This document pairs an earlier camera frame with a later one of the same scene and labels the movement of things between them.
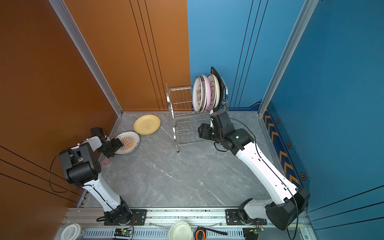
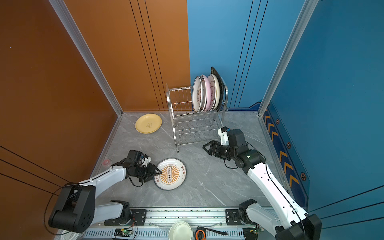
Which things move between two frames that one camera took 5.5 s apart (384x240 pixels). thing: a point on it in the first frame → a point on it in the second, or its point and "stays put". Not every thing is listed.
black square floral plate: x=214 y=72 stays put
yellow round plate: x=146 y=124 stays put
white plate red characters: x=197 y=94 stays put
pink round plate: x=208 y=92 stays put
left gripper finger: x=116 y=145 → x=153 y=171
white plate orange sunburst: x=130 y=140 → x=173 y=174
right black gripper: x=204 y=131 → x=213 y=143
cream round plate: x=217 y=91 stays put
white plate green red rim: x=204 y=94 stays put
